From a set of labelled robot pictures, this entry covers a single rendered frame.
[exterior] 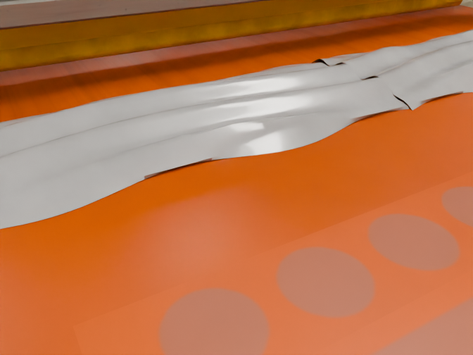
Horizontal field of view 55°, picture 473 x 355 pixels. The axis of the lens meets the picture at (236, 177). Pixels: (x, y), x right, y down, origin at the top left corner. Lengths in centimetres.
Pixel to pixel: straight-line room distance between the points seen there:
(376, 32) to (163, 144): 21
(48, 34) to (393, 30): 22
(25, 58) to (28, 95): 2
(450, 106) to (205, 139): 11
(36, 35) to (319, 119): 14
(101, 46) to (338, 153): 14
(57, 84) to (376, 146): 15
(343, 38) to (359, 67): 8
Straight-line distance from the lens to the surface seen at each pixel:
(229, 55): 26
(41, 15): 21
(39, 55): 24
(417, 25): 36
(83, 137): 16
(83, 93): 22
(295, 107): 19
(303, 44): 29
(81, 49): 24
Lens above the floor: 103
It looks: 32 degrees down
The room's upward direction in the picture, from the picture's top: 1 degrees clockwise
